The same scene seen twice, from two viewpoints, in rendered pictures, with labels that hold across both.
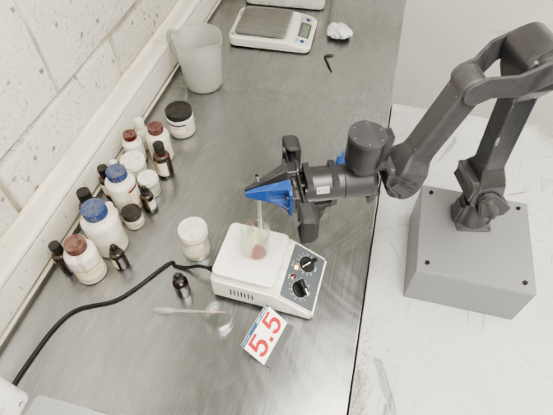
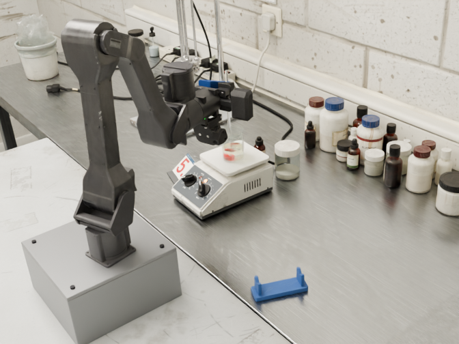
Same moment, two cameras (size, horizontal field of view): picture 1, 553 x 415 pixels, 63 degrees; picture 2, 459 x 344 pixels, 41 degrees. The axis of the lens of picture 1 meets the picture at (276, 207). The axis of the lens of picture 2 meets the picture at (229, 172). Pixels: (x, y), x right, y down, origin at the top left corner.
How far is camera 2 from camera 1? 155 cm
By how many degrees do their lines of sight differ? 88
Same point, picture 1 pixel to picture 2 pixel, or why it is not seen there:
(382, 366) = not seen: hidden behind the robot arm
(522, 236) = (54, 269)
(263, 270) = (214, 155)
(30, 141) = (397, 64)
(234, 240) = (253, 153)
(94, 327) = (272, 130)
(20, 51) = (429, 10)
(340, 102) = not seen: outside the picture
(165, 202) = (354, 175)
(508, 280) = (48, 235)
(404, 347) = not seen: hidden behind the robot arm
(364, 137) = (176, 64)
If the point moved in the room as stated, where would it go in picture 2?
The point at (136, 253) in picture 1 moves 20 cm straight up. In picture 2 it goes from (314, 153) to (315, 78)
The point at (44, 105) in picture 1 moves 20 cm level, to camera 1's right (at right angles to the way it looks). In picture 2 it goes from (421, 58) to (381, 86)
